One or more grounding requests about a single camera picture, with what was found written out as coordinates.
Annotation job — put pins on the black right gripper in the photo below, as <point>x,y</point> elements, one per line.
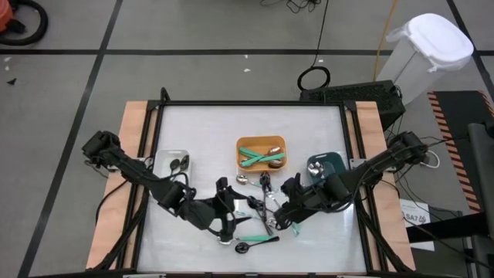
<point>308,201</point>

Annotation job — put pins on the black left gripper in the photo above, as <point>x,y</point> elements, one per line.
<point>204,214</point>

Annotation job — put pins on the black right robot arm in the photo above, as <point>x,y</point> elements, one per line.
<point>370,170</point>

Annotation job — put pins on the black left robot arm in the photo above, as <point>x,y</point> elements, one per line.
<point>135,171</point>

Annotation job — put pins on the black fork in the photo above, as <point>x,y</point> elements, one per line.
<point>265,179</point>

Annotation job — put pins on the dark teal plastic bin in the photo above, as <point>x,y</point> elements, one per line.
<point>332,158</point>

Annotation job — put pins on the orange plastic bin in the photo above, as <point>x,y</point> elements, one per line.
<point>254,141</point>

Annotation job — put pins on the white plastic bin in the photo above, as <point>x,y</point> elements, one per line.
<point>162,158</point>

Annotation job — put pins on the light wooden table board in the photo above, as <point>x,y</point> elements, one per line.
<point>116,231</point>
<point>388,231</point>

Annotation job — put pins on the white paper label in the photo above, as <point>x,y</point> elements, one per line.
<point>415,218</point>

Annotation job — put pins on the black perforated computer case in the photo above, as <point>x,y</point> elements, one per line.
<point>359,94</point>

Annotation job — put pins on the black floor beam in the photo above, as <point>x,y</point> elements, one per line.
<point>444,231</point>

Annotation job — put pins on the black hazard-striped mat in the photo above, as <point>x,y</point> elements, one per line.
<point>463,108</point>

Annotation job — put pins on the white lidded trash can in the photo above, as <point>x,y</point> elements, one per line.
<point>432,42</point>

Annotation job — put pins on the black floor scrap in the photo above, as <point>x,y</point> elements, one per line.
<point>12,81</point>

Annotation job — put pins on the orange shop vacuum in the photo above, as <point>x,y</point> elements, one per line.
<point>4,15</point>

